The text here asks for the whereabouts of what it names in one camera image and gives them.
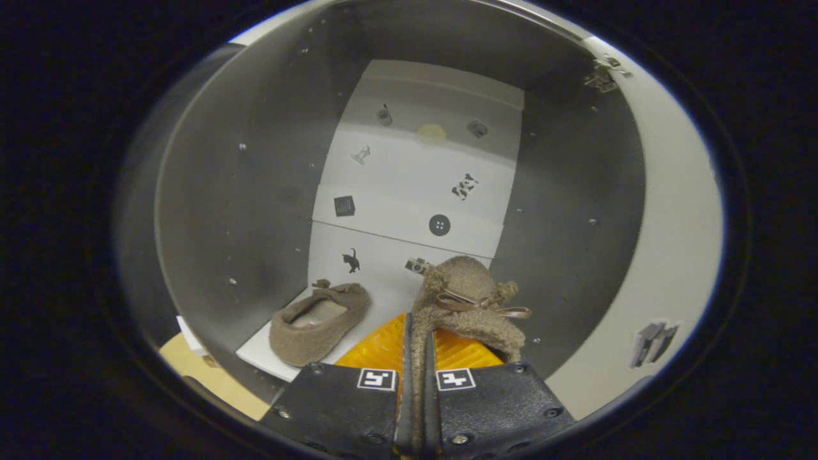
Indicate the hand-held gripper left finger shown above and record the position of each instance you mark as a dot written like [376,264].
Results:
[339,409]

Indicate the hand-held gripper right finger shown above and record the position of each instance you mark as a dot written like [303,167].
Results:
[498,402]

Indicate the brown fuzzy shoe with bow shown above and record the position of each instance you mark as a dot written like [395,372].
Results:
[460,281]

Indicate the grey shoe cabinet door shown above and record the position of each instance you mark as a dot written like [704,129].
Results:
[671,255]

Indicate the grey shoe cabinet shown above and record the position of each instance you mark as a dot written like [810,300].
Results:
[255,191]

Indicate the metal door hinge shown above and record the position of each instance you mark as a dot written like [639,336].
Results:
[604,73]

